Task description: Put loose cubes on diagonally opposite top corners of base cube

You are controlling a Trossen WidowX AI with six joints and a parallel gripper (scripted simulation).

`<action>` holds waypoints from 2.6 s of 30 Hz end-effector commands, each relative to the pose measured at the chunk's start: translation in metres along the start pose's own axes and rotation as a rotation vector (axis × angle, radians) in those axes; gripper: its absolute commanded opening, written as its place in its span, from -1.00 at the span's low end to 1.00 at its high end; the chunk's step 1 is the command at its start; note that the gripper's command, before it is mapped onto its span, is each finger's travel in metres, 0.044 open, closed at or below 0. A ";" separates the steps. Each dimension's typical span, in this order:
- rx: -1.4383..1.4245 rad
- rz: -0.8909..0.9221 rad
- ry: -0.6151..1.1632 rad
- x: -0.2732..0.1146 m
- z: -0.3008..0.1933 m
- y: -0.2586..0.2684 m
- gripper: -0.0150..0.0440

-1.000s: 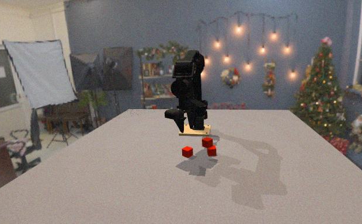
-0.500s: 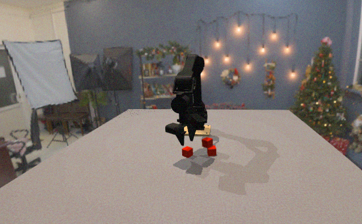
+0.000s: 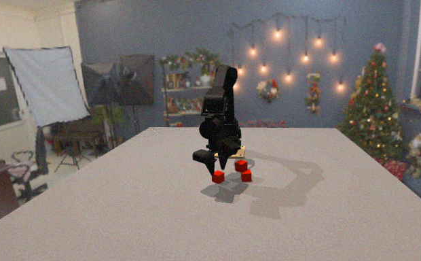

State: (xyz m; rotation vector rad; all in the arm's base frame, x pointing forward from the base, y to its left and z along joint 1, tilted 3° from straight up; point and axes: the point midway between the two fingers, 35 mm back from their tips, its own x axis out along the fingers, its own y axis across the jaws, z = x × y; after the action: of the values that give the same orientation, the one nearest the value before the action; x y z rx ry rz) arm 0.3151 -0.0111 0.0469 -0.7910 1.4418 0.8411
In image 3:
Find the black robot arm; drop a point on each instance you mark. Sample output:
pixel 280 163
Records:
pixel 219 102

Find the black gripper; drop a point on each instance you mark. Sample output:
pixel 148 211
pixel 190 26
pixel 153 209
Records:
pixel 208 157

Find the red cube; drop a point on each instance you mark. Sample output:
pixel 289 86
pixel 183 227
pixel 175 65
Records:
pixel 218 177
pixel 246 176
pixel 241 166

